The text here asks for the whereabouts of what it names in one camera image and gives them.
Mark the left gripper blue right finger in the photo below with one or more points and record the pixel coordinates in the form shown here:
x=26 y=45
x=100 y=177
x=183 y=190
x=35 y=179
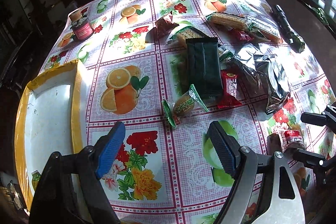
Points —
x=226 y=147

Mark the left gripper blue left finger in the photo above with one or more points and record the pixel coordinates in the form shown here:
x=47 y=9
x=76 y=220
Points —
x=107 y=148

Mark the red white snack packet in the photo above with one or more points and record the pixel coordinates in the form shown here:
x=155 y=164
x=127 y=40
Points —
x=291 y=139

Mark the red small snack packet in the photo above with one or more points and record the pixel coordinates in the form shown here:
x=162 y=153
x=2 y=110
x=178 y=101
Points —
x=230 y=85

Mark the green-ended round candy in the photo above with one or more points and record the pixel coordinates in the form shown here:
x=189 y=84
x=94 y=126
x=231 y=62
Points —
x=182 y=107

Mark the silver foil snack bag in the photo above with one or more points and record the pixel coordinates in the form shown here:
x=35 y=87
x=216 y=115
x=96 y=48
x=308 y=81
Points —
x=264 y=71

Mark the dark green snack pack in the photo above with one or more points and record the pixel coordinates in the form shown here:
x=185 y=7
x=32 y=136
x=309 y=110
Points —
x=203 y=67

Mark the orange cracker pack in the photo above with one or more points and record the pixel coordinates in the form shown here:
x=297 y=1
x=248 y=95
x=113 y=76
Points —
x=263 y=29

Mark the dark red foil snack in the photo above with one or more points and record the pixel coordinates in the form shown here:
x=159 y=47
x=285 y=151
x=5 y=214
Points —
x=164 y=25

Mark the green cracker pack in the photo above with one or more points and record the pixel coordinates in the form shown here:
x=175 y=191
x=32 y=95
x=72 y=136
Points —
x=180 y=34

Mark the green wafer pack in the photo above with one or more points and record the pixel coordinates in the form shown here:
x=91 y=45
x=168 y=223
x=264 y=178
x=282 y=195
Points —
x=230 y=20

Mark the yellow green snack packet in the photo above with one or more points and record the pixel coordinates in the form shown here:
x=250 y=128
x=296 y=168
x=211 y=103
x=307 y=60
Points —
x=35 y=178

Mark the yellow-taped white box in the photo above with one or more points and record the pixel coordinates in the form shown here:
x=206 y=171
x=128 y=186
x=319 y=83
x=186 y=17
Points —
x=50 y=117

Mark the green snack by flashlight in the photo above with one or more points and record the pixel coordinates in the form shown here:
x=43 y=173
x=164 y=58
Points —
x=296 y=42

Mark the floral fruit tablecloth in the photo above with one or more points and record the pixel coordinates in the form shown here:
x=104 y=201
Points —
x=165 y=175

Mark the black flashlight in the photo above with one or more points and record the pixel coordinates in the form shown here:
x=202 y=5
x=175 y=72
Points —
x=282 y=21

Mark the small red candy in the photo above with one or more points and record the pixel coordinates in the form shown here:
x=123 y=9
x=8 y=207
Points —
x=240 y=35

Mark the red-labelled dark jar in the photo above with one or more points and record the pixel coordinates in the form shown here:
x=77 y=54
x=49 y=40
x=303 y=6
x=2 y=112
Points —
x=80 y=24

